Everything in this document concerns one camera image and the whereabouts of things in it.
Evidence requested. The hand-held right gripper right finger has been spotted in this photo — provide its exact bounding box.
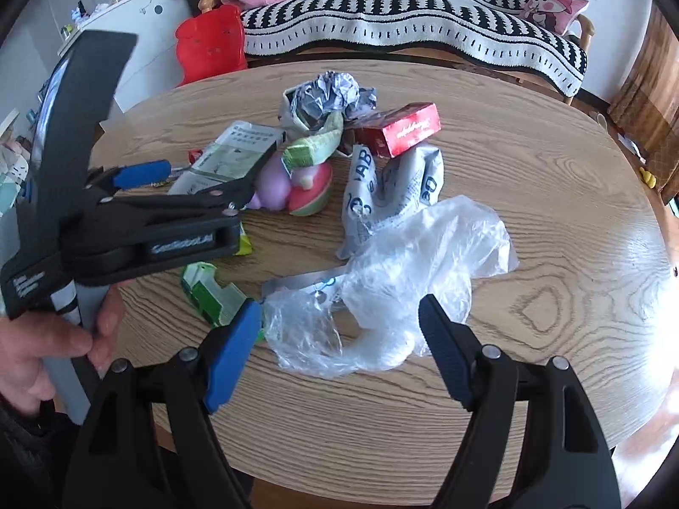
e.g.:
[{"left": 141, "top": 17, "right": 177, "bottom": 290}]
[{"left": 418, "top": 293, "right": 623, "bottom": 509}]

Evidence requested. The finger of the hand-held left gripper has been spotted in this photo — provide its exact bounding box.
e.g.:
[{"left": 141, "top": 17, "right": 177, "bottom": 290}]
[
  {"left": 85, "top": 159, "right": 173, "bottom": 197},
  {"left": 98, "top": 139, "right": 280, "bottom": 221}
]

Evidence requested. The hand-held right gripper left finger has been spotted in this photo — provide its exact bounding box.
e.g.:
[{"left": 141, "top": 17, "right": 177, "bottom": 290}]
[{"left": 62, "top": 298, "right": 264, "bottom": 509}]

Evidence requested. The white leaflet packet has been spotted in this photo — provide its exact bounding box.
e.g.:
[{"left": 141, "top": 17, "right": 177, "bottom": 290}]
[{"left": 167, "top": 122, "right": 287, "bottom": 197}]

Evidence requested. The clear plastic bag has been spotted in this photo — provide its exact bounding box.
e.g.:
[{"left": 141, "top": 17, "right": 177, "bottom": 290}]
[{"left": 262, "top": 195, "right": 521, "bottom": 380}]

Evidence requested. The person's left forearm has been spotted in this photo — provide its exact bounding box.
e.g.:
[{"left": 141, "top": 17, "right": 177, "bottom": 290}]
[{"left": 0, "top": 392, "right": 86, "bottom": 509}]

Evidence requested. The person's left hand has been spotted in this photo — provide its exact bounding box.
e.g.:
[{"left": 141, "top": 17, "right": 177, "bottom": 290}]
[{"left": 0, "top": 286, "right": 125, "bottom": 414}]

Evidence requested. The cluttered shelf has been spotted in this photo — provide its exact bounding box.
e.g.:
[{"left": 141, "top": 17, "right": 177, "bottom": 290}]
[{"left": 0, "top": 109, "right": 33, "bottom": 218}]

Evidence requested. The green white carton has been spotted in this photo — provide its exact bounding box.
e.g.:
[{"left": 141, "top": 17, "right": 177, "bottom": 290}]
[{"left": 180, "top": 261, "right": 266, "bottom": 343}]

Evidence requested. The purple soft toy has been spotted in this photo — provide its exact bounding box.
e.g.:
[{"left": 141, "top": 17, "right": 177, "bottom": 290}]
[{"left": 249, "top": 154, "right": 292, "bottom": 213}]

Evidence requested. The white cabinet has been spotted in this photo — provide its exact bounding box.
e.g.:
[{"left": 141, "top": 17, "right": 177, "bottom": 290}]
[{"left": 58, "top": 0, "right": 199, "bottom": 112}]

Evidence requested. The watermelon-shaped round toy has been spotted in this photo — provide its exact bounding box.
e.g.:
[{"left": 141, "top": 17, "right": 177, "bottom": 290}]
[{"left": 289, "top": 162, "right": 335, "bottom": 217}]

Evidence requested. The red plastic chair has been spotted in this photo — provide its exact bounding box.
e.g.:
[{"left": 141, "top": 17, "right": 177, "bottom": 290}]
[{"left": 175, "top": 4, "right": 249, "bottom": 88}]

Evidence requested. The white green paper bag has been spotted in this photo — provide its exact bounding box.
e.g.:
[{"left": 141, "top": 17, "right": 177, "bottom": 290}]
[{"left": 278, "top": 90, "right": 345, "bottom": 171}]

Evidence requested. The grey printed courier bag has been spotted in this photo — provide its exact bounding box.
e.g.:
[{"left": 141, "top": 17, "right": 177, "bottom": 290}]
[{"left": 261, "top": 143, "right": 443, "bottom": 305}]

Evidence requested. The crumpled printed paper ball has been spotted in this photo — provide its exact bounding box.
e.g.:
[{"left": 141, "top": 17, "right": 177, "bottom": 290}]
[{"left": 294, "top": 71, "right": 380, "bottom": 128}]

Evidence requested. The red cardboard box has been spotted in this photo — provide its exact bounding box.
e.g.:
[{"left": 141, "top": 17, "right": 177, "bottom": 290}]
[{"left": 353, "top": 102, "right": 442, "bottom": 159}]

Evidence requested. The black white striped sofa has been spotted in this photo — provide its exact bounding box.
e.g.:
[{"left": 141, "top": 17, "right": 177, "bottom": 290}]
[{"left": 233, "top": 0, "right": 589, "bottom": 99}]

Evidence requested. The brown curtain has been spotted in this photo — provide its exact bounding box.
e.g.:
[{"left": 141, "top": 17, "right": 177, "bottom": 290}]
[{"left": 607, "top": 5, "right": 679, "bottom": 205}]

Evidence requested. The pink cartoon cushion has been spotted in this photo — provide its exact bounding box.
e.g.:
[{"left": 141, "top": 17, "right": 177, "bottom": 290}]
[{"left": 522, "top": 0, "right": 589, "bottom": 37}]

